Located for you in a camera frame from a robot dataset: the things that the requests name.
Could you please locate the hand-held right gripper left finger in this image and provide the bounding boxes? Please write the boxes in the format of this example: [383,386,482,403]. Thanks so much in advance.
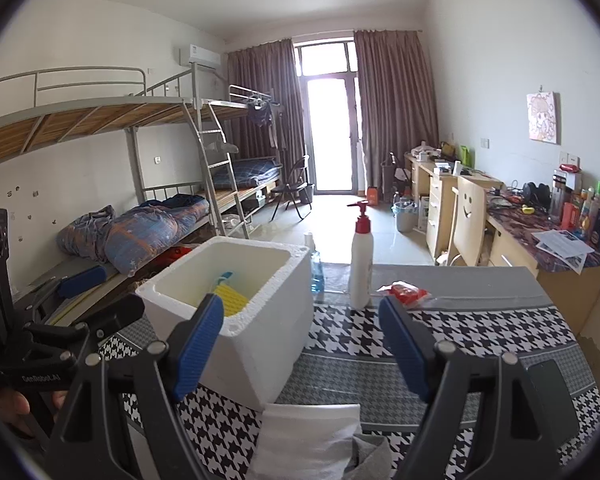
[47,292,226,480]

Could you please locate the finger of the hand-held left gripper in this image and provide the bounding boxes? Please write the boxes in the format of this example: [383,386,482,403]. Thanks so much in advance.
[12,265,108,323]
[22,296,147,361]

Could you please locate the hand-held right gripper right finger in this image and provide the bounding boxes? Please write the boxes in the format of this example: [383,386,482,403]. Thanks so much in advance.
[378,295,581,480]

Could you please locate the yellow ridged sponge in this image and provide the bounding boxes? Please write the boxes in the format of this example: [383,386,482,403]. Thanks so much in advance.
[197,282,251,317]

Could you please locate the white foam box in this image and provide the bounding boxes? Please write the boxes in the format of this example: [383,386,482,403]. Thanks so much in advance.
[135,236,315,411]

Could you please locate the white padded cloth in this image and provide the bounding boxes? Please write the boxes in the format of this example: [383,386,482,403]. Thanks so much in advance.
[247,402,363,480]

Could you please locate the person's left hand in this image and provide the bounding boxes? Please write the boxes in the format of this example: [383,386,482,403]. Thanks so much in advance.
[0,390,73,441]

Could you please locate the red snack packet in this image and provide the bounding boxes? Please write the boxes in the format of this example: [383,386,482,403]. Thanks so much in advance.
[375,281,433,307]

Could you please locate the houndstooth patterned bed sheet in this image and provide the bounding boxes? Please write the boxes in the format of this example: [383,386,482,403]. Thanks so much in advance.
[100,265,600,480]

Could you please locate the blue patterned quilt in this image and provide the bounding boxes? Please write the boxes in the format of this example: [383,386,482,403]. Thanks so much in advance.
[57,195,211,273]

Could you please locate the white pump bottle red top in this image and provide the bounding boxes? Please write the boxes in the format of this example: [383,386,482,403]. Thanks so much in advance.
[346,200,376,311]

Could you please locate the grey sock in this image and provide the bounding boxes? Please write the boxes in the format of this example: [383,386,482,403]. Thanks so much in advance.
[352,432,393,480]

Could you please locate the clear bottle blue liquid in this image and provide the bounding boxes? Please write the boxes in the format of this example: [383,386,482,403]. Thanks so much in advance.
[307,232,326,293]

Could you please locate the grey trash bin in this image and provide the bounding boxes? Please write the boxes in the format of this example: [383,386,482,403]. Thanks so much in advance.
[392,199,418,233]

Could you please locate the wooden desk with patterned cover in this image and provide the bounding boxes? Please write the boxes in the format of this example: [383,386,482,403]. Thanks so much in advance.
[485,187,600,336]

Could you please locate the wooden desk with drawers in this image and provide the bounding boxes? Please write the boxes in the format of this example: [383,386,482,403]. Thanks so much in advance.
[405,152,503,261]

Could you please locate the wooden chair with smiley face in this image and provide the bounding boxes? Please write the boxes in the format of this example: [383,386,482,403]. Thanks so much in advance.
[447,175,501,267]

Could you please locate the grey metal bunk bed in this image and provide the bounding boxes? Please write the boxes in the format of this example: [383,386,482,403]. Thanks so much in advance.
[0,66,241,321]
[227,84,287,211]

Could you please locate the dark blue mattress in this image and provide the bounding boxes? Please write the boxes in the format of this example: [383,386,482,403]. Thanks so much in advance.
[212,157,283,188]

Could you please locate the metal bunk ladder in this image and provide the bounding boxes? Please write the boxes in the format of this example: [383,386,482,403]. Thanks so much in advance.
[197,102,251,241]

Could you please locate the black folding chair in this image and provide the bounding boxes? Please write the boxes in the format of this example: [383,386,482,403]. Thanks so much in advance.
[270,155,313,221]

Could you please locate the printed paper sheets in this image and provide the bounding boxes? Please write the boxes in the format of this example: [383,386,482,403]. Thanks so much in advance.
[532,229,595,275]

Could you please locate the black headphones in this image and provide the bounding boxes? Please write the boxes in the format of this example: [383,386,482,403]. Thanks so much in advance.
[522,181,551,208]

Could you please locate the glass balcony door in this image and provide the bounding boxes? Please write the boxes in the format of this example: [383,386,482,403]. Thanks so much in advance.
[292,35,366,196]

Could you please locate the cluster of toiletry bottles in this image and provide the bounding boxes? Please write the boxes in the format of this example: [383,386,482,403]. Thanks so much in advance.
[550,167,600,256]

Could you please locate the dark hanging clothes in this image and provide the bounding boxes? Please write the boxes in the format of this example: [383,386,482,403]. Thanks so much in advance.
[245,100,283,148]

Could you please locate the wide grey-brown curtain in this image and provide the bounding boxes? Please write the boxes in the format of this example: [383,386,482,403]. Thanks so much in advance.
[354,29,440,193]

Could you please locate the white air conditioner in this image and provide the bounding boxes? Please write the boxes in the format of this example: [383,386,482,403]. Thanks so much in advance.
[178,45,221,70]

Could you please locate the narrow grey-brown curtain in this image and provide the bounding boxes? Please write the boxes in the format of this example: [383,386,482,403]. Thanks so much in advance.
[226,37,308,196]

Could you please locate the cartoon wall picture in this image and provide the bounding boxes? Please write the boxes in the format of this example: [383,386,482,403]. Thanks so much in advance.
[526,91,562,145]

